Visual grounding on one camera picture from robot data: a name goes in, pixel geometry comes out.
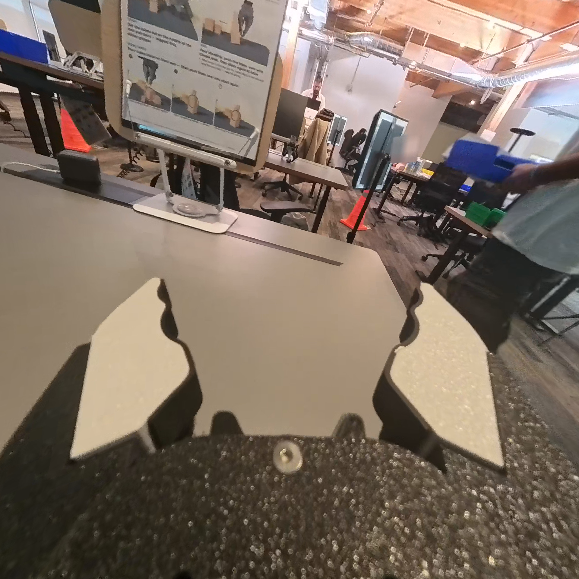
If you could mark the black office chair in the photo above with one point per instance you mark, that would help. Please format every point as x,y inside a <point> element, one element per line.
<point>441,181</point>
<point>350,149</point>
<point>285,209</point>

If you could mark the green plastic bins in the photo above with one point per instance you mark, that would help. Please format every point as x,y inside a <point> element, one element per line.
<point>484,213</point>

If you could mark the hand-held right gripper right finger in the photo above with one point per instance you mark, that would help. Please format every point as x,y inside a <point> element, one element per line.
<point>448,384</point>

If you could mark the black power adapter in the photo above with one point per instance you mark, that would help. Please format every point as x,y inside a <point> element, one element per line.
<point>79,165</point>

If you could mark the dark wooden desk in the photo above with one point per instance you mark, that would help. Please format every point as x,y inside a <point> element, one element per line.
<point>312,169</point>
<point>45,72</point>
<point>466,222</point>

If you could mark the black framed glass panel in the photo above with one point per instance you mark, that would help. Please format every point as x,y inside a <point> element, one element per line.
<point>384,144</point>

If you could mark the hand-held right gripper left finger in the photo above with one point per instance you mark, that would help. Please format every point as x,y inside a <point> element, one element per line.
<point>131,375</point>

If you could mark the black floor lamp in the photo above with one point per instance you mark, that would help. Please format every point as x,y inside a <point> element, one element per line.
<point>521,132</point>

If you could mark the silver ventilation duct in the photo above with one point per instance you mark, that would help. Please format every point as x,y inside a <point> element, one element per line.
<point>497,79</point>

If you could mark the black tripod stand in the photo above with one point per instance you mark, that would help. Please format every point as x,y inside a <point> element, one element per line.
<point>368,203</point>

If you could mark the instruction sheet on stand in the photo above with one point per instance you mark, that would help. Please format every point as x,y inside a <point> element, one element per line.
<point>111,68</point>

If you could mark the brown coat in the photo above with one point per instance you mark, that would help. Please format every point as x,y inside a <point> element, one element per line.
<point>316,140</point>

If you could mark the clear acrylic sign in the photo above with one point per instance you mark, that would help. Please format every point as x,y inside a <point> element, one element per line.
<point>88,122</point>

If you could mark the white truss frame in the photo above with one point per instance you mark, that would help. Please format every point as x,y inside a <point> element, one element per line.
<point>83,61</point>

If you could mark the black monitor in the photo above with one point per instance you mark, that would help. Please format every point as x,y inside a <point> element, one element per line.
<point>289,113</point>

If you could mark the silver tablet stand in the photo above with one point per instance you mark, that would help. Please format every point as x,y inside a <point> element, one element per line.
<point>154,208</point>

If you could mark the beige board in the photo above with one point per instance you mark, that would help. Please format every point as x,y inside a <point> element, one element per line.
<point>77,27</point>

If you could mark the tablet with instruction screen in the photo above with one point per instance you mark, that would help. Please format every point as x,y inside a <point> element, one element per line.
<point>199,68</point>

